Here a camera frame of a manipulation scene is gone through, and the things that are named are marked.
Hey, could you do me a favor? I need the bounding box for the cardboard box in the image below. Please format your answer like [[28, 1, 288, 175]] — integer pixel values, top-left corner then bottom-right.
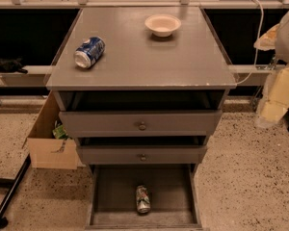
[[27, 92, 79, 169]]

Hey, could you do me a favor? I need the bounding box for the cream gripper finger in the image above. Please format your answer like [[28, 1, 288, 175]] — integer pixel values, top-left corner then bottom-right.
[[255, 64, 289, 128]]

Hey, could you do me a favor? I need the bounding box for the white paper bowl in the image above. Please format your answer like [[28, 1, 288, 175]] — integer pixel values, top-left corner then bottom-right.
[[144, 14, 181, 38]]

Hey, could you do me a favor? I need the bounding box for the blue soda can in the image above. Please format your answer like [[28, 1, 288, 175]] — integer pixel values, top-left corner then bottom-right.
[[74, 37, 106, 68]]

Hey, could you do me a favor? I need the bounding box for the grey drawer cabinet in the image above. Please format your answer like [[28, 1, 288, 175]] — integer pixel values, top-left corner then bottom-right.
[[45, 6, 238, 175]]

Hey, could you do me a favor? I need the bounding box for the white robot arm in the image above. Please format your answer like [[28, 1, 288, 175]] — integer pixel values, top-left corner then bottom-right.
[[254, 11, 289, 128]]

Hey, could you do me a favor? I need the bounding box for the black object on ledge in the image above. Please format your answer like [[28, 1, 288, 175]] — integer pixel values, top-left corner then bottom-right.
[[0, 58, 28, 74]]

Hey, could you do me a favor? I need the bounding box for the grey bottom drawer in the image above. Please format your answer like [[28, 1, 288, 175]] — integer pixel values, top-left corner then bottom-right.
[[86, 165, 202, 231]]

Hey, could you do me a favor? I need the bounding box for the white cable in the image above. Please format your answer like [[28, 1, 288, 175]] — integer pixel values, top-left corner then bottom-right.
[[235, 0, 265, 86]]

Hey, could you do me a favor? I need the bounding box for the grey top drawer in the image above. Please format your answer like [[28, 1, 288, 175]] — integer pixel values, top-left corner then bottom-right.
[[59, 111, 222, 138]]

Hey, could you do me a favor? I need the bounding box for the green snack bag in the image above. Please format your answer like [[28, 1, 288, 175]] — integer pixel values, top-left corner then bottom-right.
[[52, 122, 68, 140]]

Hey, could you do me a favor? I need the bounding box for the black floor rail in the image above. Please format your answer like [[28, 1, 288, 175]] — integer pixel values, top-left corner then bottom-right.
[[0, 156, 31, 229]]

